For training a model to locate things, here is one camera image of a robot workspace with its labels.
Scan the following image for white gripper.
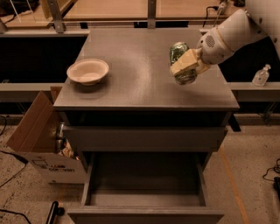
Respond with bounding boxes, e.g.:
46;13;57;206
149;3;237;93
170;26;235;76

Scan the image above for green soda can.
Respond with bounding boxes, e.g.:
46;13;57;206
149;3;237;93
170;42;197;85

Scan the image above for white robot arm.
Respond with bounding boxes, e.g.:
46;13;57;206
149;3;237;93
170;0;280;77

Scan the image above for grey drawer cabinet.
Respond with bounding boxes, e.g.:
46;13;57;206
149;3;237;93
53;28;241;224

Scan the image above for closed top drawer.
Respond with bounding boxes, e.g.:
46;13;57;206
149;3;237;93
64;126;228;152

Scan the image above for open middle drawer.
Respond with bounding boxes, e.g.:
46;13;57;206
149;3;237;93
68;152;224;224

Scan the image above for clear sanitizer pump bottle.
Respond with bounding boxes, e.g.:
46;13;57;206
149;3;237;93
252;64;271;87

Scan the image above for cans in cardboard box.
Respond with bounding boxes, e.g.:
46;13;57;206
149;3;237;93
56;122;79;160

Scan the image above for cardboard box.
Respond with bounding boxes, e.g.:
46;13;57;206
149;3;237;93
7;91;86;184

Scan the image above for black power cable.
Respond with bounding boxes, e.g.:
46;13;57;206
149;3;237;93
202;5;220;28

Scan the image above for black floor cable right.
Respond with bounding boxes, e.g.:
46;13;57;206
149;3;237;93
262;157;280;202

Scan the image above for black floor cable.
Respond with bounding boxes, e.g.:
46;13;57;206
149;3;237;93
0;115;29;188
262;157;280;202

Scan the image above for black floor cable left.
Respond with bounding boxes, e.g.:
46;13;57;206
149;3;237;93
0;115;29;188

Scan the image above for black handle object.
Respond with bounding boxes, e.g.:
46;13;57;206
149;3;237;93
45;201;65;224

